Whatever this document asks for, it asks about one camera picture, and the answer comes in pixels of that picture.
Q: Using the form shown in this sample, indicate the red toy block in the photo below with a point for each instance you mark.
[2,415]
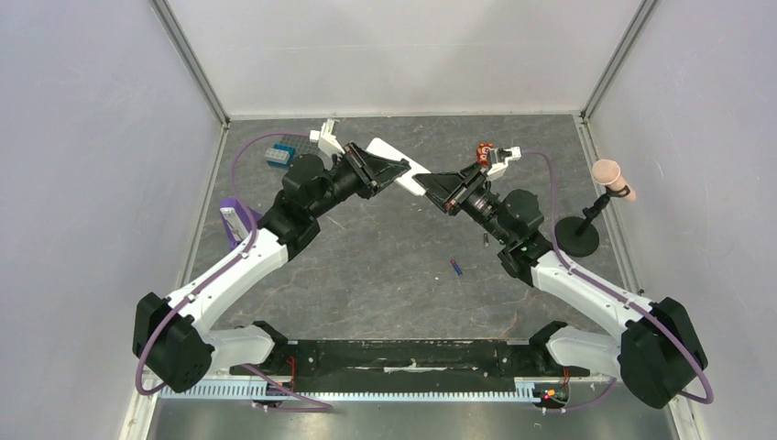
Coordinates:
[483,154]

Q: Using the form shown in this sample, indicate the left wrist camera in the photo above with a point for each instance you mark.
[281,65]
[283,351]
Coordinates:
[325,139]

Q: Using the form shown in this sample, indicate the white slotted cable duct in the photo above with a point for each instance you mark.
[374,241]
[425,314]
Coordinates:
[259,390]

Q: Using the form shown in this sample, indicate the blue purple battery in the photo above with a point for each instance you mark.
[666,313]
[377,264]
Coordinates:
[456,267]

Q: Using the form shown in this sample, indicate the white remote control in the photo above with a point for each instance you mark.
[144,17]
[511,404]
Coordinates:
[407,167]

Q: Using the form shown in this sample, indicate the blue lego brick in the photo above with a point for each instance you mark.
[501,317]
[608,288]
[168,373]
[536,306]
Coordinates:
[280,156]

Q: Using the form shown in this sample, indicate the grey lego baseplate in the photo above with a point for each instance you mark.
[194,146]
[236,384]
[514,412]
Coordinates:
[300,144]

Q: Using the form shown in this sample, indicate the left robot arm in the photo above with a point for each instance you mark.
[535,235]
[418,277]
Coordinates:
[174,338]

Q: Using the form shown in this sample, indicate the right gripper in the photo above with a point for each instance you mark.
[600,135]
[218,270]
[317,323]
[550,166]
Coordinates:
[464,190]

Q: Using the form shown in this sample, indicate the purple stand with white device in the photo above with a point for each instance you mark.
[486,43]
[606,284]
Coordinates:
[237,221]

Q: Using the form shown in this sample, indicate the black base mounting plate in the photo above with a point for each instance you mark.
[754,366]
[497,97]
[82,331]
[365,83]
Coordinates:
[410,365]

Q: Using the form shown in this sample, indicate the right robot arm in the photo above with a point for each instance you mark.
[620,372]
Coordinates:
[652,347]

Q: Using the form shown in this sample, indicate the pink microphone on black stand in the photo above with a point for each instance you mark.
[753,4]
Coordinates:
[577,236]

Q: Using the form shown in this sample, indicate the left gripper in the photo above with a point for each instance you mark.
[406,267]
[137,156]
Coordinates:
[372,171]

